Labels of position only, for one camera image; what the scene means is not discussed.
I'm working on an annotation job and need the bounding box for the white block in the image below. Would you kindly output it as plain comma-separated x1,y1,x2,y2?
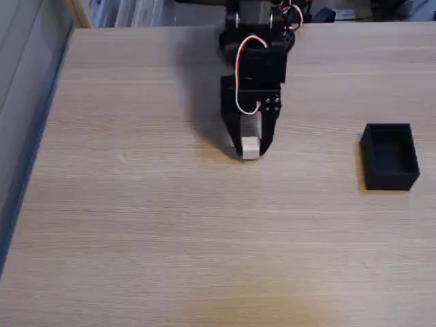
241,136,260,161

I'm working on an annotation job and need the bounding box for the black box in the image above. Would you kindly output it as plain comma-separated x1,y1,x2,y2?
359,123,421,192

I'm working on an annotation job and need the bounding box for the dark blue object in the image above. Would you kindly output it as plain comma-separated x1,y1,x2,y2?
311,7,337,24

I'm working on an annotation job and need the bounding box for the red white gripper cable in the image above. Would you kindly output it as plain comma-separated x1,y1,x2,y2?
234,34,269,115

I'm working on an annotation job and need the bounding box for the wooden frame post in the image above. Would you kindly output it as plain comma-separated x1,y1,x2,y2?
64,0,95,29

